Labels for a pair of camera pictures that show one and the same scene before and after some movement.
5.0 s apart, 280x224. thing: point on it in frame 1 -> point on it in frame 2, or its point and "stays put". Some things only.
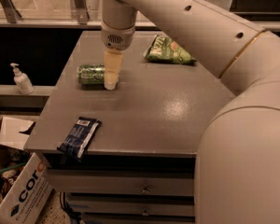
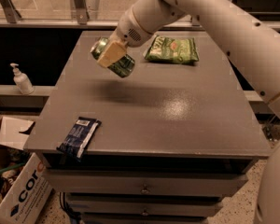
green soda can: [91, 73] -> [122, 67]
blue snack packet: [78, 137] stays put
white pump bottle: [22, 80] stays put
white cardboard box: [26, 201] stays put
